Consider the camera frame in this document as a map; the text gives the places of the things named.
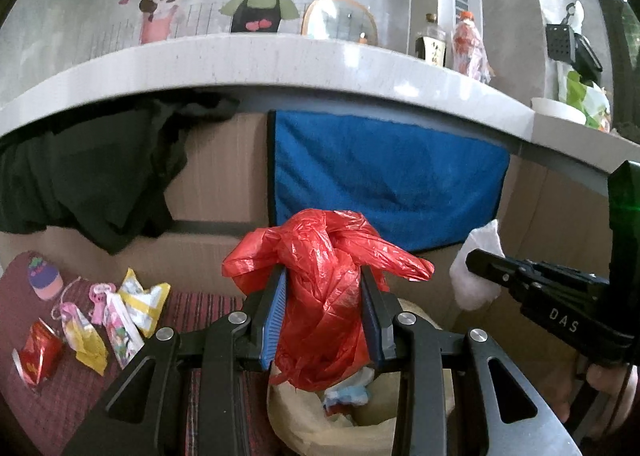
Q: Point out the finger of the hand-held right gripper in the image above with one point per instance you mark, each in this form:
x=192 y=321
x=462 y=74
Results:
x=492 y=268

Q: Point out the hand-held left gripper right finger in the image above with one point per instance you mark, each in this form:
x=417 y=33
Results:
x=372 y=331

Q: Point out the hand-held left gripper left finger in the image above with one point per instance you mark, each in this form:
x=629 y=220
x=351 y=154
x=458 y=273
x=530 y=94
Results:
x=275 y=326

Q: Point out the white tissue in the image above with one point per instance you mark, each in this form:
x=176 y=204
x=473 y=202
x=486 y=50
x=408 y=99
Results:
x=482 y=236

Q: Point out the red plastic bag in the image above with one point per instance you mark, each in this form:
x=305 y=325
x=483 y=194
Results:
x=320 y=286

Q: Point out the blue white wrapper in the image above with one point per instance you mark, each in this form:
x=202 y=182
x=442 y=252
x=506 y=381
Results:
x=345 y=393

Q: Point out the yellow plastic bin liner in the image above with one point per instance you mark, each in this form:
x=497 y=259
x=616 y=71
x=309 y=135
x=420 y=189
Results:
x=295 y=416

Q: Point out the white yellow snack wrapper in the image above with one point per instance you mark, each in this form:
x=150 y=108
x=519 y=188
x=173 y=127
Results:
x=145 y=303

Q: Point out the pink printed snack wrapper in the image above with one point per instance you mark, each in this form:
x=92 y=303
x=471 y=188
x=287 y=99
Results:
x=120 y=336

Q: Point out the small pink wrapper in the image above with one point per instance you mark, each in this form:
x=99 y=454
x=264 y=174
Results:
x=100 y=295

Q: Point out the yellow pink snack wrapper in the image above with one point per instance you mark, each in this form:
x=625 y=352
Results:
x=85 y=343

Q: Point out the pink purple round wrapper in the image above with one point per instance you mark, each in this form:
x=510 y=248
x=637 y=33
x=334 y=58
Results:
x=47 y=281

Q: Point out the red foil packet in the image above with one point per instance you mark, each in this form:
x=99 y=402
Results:
x=40 y=353

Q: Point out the person's right hand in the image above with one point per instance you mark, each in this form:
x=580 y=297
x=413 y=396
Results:
x=622 y=401

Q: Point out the blue towel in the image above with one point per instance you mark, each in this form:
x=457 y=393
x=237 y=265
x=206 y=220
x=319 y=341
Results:
x=375 y=171

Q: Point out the white bowl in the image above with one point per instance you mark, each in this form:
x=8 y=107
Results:
x=555 y=109

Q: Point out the green white plastic bag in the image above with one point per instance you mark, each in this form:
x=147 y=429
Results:
x=582 y=96

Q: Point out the red label plastic bottle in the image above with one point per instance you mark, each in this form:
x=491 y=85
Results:
x=470 y=51

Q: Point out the maroon striped table cloth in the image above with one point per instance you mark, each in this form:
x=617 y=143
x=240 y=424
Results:
x=65 y=411

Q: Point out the dark soy sauce bottle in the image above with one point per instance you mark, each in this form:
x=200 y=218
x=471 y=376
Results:
x=431 y=49

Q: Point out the black cloth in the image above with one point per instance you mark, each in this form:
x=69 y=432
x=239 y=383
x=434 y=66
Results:
x=100 y=176

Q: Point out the black perforated utensil holder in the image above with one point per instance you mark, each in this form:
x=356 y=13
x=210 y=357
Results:
x=559 y=44

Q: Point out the grey kitchen counter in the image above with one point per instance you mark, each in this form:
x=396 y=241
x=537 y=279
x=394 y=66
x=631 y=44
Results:
x=250 y=66

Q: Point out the dark framed window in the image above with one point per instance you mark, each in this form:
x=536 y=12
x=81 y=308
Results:
x=625 y=36

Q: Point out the round wooden framed lid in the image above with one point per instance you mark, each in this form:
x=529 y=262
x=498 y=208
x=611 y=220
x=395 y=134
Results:
x=335 y=21

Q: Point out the black wall rack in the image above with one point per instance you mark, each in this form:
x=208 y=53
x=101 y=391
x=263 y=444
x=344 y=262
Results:
x=587 y=56

